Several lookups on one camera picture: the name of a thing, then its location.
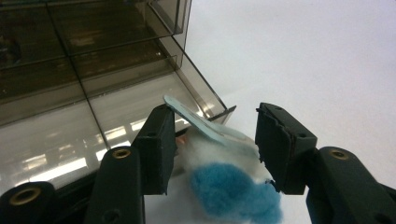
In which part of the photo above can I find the smoked acrylic drawer organizer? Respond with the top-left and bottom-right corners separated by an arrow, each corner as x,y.
0,0 -> 237,197

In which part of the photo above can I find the white and blue plush toy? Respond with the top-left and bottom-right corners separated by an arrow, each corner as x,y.
163,94 -> 284,224

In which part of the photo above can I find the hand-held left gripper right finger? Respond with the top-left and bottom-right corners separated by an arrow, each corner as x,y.
254,102 -> 318,196

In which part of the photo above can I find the white table cover sheet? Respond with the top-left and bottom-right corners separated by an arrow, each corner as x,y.
144,0 -> 396,224

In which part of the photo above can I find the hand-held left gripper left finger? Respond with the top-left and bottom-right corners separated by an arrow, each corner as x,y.
130,104 -> 178,196

